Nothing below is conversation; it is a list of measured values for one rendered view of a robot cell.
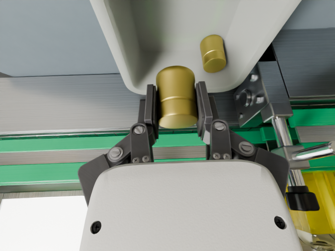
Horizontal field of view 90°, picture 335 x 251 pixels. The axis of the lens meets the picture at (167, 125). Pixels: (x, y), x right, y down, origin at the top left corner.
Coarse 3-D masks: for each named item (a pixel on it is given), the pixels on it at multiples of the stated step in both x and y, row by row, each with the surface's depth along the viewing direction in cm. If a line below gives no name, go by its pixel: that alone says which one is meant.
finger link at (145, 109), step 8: (152, 88) 14; (152, 96) 13; (144, 104) 14; (152, 104) 13; (144, 112) 13; (152, 112) 12; (144, 120) 12; (152, 120) 12; (152, 128) 12; (128, 136) 12; (152, 136) 12; (120, 144) 12; (128, 144) 12; (152, 144) 13; (112, 152) 11; (120, 152) 11; (128, 152) 11; (112, 160) 11; (120, 160) 11
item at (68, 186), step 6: (0, 186) 47; (6, 186) 47; (12, 186) 47; (18, 186) 47; (24, 186) 47; (30, 186) 47; (36, 186) 47; (42, 186) 47; (48, 186) 47; (54, 186) 47; (60, 186) 47; (66, 186) 47; (72, 186) 47; (78, 186) 47; (0, 192) 47; (6, 192) 47
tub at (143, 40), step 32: (96, 0) 13; (128, 0) 20; (160, 0) 20; (192, 0) 20; (224, 0) 20; (256, 0) 18; (288, 0) 14; (128, 32) 21; (160, 32) 24; (192, 32) 25; (224, 32) 25; (256, 32) 18; (128, 64) 21; (160, 64) 27; (192, 64) 27
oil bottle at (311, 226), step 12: (312, 180) 31; (324, 180) 31; (324, 192) 30; (324, 204) 30; (300, 216) 31; (312, 216) 29; (324, 216) 29; (300, 228) 31; (312, 228) 28; (324, 228) 28; (312, 240) 28; (324, 240) 28
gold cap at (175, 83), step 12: (168, 72) 14; (180, 72) 14; (192, 72) 14; (156, 84) 15; (168, 84) 13; (180, 84) 13; (192, 84) 14; (168, 96) 13; (180, 96) 13; (192, 96) 13; (168, 108) 13; (180, 108) 12; (192, 108) 13; (168, 120) 13; (180, 120) 13; (192, 120) 13
